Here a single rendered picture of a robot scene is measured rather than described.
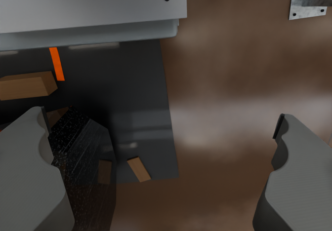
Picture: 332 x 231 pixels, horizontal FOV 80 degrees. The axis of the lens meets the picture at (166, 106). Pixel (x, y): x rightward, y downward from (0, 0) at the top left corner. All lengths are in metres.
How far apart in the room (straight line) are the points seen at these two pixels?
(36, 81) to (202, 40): 1.00
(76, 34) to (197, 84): 1.02
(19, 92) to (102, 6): 1.19
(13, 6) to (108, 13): 0.14
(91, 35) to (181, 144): 1.26
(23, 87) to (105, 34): 1.09
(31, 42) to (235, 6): 1.06
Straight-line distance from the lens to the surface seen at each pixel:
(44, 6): 0.37
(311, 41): 1.52
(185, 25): 1.24
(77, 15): 0.35
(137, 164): 1.66
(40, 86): 1.39
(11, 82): 1.47
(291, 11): 1.41
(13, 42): 0.48
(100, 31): 0.40
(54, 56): 1.41
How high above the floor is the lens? 1.23
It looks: 63 degrees down
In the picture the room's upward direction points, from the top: 180 degrees clockwise
